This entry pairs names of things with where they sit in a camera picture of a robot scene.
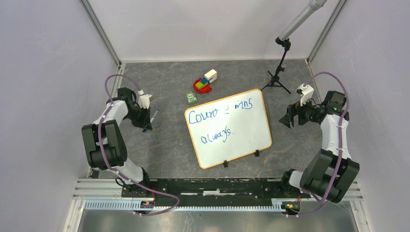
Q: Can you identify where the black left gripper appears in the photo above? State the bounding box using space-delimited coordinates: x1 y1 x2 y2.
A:
124 105 152 131

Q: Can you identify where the yellow framed whiteboard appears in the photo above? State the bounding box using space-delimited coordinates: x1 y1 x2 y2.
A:
184 88 273 169

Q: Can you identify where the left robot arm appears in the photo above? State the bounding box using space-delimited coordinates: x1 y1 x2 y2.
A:
81 87 153 197

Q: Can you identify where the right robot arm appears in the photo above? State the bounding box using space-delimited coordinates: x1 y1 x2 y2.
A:
279 91 360 203

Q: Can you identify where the green owl toy block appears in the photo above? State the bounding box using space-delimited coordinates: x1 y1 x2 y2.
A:
186 91 198 105

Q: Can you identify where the lime green toy brick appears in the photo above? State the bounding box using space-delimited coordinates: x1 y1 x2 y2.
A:
195 82 206 89

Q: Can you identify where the black microphone tripod stand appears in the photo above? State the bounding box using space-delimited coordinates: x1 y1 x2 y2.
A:
261 38 292 95

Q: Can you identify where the blue toy brick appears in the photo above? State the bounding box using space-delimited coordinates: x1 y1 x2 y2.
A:
200 77 209 85

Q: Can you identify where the red toy boat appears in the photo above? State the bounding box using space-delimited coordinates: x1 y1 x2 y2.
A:
193 78 212 93

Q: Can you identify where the white toy brick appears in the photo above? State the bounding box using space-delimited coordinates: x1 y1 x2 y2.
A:
204 69 218 83

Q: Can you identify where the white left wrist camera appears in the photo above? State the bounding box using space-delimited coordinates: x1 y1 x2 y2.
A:
138 90 152 109

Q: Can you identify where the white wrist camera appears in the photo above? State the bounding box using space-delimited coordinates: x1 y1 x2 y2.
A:
138 90 152 109
296 84 314 106

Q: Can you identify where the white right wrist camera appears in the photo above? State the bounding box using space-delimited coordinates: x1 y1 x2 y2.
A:
296 84 314 106

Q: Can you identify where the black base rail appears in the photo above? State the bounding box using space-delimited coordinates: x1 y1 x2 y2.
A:
115 177 310 209

